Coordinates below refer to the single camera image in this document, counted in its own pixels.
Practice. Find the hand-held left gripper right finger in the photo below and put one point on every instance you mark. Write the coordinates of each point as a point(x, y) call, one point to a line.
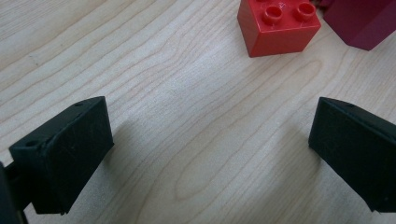
point(358, 155)

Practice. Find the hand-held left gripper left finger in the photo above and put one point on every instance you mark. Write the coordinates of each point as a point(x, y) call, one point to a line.
point(65, 161)

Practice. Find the red toy brick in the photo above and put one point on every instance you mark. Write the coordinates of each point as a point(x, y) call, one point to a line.
point(280, 34)

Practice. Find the maroon sloped toy block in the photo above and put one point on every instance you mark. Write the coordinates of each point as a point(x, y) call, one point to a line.
point(358, 21)

